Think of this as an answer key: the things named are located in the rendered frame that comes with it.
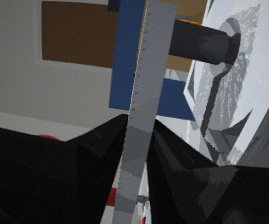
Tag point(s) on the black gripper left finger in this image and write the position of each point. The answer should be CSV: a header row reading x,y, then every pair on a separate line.
x,y
77,173

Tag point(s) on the dark grey cylinder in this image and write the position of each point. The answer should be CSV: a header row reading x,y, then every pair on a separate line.
x,y
148,218

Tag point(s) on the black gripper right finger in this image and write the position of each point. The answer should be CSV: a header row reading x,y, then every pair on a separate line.
x,y
187,188

